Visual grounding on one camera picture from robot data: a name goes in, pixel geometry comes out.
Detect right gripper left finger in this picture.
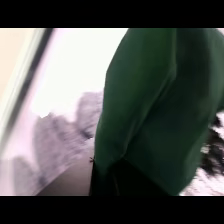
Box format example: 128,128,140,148
35,159,95,197

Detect dark green garment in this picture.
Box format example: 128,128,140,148
89,27,224,197

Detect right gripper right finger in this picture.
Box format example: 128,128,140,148
109,157,172,197

